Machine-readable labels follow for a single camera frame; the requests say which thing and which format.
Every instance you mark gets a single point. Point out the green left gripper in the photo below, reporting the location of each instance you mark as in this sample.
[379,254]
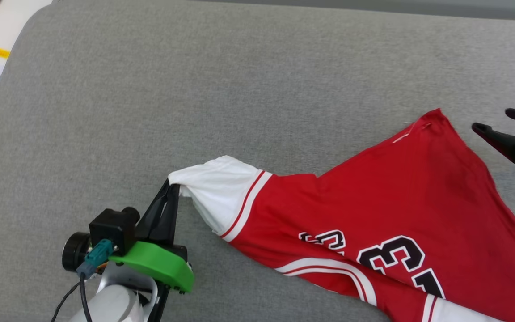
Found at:
[159,264]

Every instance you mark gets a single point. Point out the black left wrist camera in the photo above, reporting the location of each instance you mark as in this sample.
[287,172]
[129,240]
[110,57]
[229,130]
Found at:
[112,228]

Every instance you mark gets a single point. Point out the black cylindrical left gripper motor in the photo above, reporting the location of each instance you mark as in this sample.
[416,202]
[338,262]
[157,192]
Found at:
[74,252]

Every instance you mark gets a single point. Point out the white box appliance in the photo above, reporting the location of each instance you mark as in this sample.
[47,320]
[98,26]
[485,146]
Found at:
[11,27]

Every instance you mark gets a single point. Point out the red white basketball jersey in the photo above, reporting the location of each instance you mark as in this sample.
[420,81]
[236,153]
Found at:
[396,201]

